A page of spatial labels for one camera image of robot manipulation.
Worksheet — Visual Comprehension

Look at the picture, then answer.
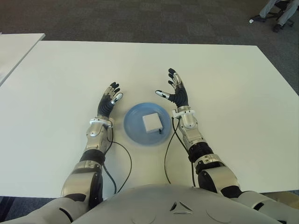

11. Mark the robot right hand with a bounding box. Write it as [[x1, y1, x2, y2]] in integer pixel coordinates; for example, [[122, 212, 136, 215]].
[[155, 68, 190, 110]]

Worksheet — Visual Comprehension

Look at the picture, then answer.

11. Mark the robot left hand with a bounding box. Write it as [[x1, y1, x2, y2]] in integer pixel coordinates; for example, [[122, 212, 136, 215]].
[[97, 81, 124, 117]]

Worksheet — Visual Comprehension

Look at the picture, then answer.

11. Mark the white charger block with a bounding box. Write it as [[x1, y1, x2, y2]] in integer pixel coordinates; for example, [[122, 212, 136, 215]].
[[142, 113, 164, 135]]

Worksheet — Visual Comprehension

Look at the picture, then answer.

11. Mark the blue round plate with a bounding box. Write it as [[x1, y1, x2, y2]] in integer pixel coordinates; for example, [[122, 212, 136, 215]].
[[123, 102, 172, 147]]

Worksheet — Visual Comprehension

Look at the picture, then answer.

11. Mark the white side table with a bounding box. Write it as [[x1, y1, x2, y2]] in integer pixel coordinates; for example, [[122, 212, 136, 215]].
[[0, 33, 46, 86]]

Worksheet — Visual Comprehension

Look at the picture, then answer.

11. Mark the grey robot torso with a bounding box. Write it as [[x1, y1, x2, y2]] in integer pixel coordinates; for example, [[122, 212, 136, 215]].
[[0, 184, 281, 224]]

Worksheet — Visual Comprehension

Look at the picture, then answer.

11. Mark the seated person in grey trousers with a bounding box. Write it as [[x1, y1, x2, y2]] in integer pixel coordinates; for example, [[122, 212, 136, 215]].
[[258, 0, 299, 32]]

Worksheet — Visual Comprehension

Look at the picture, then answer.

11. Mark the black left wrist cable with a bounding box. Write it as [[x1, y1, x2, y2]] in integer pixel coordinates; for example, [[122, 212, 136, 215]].
[[102, 127, 133, 194]]

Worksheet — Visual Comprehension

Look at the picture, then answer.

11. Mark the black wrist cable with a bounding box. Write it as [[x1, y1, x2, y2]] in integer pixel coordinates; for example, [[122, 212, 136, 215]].
[[164, 118, 197, 187], [102, 127, 133, 194]]

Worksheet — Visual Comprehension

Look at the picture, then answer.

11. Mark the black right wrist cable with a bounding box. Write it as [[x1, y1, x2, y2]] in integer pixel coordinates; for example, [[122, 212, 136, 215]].
[[164, 118, 197, 187]]

